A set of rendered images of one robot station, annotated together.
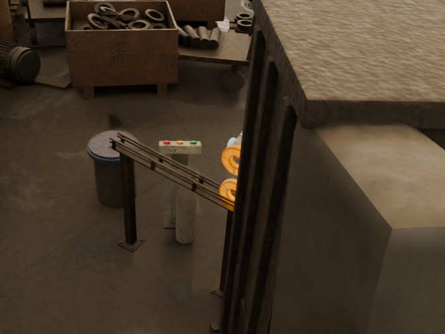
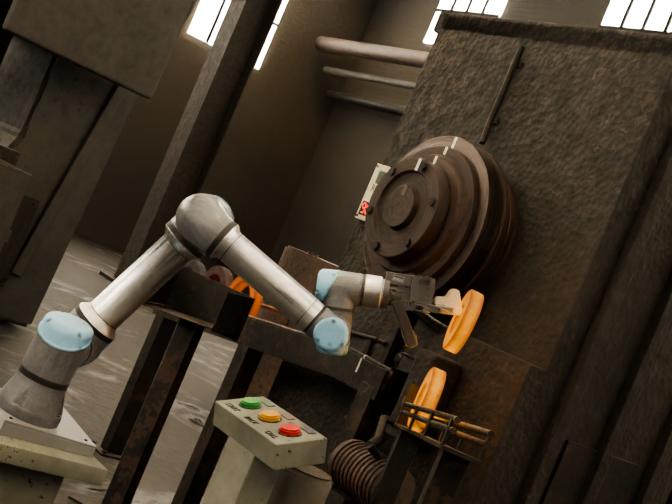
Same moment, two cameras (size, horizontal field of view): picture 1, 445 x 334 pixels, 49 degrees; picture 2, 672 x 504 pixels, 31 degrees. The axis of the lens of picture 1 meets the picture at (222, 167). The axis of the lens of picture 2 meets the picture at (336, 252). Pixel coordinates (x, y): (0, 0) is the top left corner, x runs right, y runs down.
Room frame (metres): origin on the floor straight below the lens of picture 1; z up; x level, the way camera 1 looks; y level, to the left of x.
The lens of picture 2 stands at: (3.31, 2.24, 0.93)
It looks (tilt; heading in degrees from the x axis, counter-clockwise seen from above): 0 degrees down; 243
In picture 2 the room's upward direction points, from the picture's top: 23 degrees clockwise
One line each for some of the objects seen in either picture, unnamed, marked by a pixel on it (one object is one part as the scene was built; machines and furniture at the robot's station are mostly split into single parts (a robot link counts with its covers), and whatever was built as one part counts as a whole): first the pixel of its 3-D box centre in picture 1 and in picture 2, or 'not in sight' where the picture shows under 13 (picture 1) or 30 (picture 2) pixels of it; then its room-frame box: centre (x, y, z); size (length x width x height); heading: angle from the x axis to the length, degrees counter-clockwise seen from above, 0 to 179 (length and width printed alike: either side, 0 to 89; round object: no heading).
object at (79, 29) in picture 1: (122, 46); not in sight; (4.14, 1.01, 0.33); 0.93 x 0.73 x 0.66; 106
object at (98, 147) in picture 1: (114, 170); not in sight; (2.46, 0.69, 0.22); 0.32 x 0.32 x 0.43
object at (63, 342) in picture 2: not in sight; (59, 345); (2.53, -0.35, 0.50); 0.13 x 0.12 x 0.14; 61
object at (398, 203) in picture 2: not in sight; (405, 209); (1.76, -0.51, 1.11); 0.28 x 0.06 x 0.28; 99
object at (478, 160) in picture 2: not in sight; (431, 221); (1.66, -0.53, 1.11); 0.47 x 0.06 x 0.47; 99
